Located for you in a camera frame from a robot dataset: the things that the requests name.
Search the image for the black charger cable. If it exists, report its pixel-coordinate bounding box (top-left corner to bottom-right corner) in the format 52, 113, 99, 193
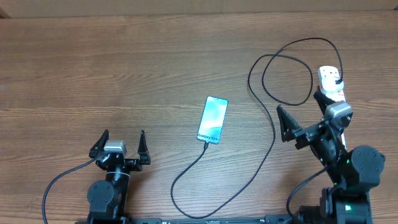
170, 37, 345, 220

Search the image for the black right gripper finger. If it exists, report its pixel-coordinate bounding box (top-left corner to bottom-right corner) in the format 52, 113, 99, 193
276, 105, 302, 142
313, 90, 333, 117

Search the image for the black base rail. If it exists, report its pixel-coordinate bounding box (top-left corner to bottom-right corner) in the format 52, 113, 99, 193
74, 213, 352, 224

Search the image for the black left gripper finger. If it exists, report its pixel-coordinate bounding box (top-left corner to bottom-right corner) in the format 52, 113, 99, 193
89, 129, 109, 159
137, 130, 151, 165

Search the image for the white power strip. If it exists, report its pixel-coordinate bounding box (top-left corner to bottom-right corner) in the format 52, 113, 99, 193
317, 65, 348, 150

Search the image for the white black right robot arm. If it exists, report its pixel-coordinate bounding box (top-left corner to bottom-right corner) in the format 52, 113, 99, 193
277, 91, 386, 223

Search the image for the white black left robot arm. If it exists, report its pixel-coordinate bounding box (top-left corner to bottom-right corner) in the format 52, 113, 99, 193
87, 130, 150, 223

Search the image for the white charger plug adapter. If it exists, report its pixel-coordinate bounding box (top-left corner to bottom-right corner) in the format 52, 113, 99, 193
320, 76, 345, 95

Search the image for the black samsung smartphone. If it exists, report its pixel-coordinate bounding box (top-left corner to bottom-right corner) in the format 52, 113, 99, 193
197, 96, 228, 144

